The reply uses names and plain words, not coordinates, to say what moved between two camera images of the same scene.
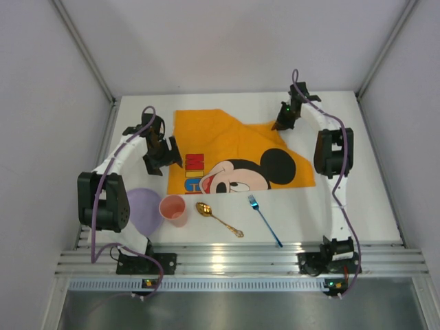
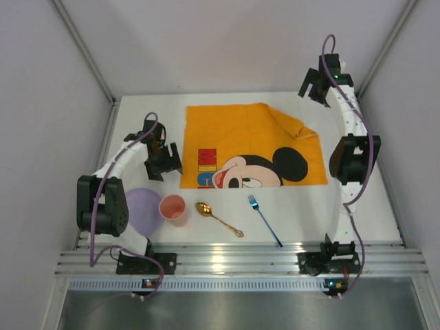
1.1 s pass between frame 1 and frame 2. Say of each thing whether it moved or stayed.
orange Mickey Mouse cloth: moved
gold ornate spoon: stayed
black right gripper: moved
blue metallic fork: stayed
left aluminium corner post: stayed
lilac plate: stayed
